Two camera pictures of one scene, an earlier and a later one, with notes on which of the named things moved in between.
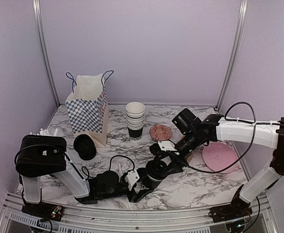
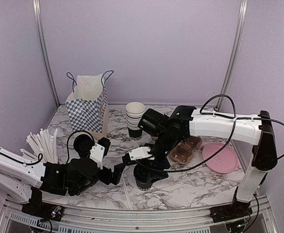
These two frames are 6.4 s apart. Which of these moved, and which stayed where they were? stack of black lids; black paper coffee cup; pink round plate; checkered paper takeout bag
Moved: black paper coffee cup
Stayed: checkered paper takeout bag; pink round plate; stack of black lids
